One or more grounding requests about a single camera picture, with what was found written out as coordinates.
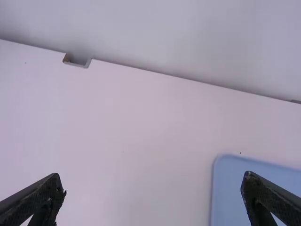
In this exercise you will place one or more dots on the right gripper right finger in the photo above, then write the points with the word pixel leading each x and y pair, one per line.
pixel 263 197

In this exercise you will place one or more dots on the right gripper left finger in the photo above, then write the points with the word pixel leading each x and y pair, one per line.
pixel 35 202

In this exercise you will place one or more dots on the blue mat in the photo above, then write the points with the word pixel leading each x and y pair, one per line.
pixel 225 179

